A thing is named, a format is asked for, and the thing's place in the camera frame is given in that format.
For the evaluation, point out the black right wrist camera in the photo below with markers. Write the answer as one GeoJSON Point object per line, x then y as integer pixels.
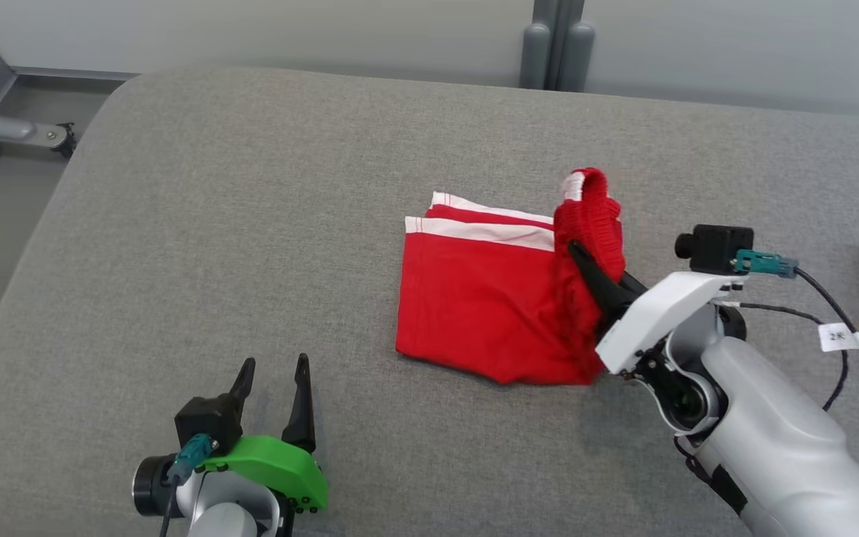
{"type": "Point", "coordinates": [716, 246]}

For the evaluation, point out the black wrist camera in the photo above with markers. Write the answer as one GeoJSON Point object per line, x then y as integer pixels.
{"type": "Point", "coordinates": [716, 246]}
{"type": "Point", "coordinates": [206, 421]}

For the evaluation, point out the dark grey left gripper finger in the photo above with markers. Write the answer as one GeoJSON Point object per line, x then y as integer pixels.
{"type": "Point", "coordinates": [243, 384]}
{"type": "Point", "coordinates": [301, 410]}

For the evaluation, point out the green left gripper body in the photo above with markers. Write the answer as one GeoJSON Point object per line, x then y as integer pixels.
{"type": "Point", "coordinates": [280, 466]}

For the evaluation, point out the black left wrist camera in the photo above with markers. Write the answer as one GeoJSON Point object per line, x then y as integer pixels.
{"type": "Point", "coordinates": [206, 421]}

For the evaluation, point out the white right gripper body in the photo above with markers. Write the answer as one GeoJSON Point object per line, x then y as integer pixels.
{"type": "Point", "coordinates": [661, 313]}

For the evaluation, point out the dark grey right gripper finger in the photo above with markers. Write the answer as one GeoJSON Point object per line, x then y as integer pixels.
{"type": "Point", "coordinates": [605, 294]}
{"type": "Point", "coordinates": [633, 286]}

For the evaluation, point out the red shorts with white stripes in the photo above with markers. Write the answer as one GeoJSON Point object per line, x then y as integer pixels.
{"type": "Point", "coordinates": [474, 298]}

